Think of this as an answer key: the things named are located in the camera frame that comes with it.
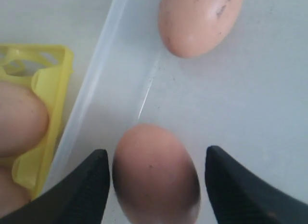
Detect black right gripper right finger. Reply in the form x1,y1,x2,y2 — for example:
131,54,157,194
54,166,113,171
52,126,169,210
205,145,308,224

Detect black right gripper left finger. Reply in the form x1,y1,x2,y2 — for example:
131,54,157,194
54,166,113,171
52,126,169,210
0,149,110,224

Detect brown egg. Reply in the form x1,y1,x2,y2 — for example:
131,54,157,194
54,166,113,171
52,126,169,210
158,0,243,58
0,166,31,218
112,124,201,224
0,81,49,157

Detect yellow plastic egg tray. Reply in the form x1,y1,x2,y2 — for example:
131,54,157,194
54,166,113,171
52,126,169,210
0,43,74,199

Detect clear plastic box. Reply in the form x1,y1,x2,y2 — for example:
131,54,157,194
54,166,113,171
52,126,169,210
39,0,308,224

